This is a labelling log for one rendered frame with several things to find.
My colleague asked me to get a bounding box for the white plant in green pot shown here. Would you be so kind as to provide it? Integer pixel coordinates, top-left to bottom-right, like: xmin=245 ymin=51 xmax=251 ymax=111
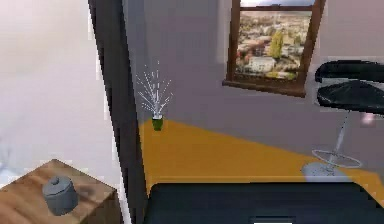
xmin=135 ymin=60 xmax=174 ymax=132

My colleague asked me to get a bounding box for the brown framed window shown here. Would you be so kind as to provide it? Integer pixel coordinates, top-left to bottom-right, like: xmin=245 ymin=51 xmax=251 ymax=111
xmin=222 ymin=0 xmax=327 ymax=99

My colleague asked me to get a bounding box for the black table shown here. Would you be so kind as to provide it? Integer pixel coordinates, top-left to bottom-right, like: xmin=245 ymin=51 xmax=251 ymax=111
xmin=143 ymin=181 xmax=384 ymax=224

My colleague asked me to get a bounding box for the grey lidded pot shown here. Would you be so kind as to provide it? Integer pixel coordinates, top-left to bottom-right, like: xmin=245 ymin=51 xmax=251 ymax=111
xmin=41 ymin=175 xmax=80 ymax=217

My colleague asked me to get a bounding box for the black bar stool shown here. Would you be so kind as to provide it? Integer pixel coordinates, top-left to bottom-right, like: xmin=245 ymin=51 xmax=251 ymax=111
xmin=300 ymin=59 xmax=384 ymax=183

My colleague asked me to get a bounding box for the brown wooden table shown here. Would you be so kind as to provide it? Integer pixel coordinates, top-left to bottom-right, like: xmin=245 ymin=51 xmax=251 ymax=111
xmin=0 ymin=158 xmax=122 ymax=224

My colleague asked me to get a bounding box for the dark door frame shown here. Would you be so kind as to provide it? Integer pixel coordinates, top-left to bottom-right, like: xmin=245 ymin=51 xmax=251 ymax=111
xmin=87 ymin=0 xmax=149 ymax=224

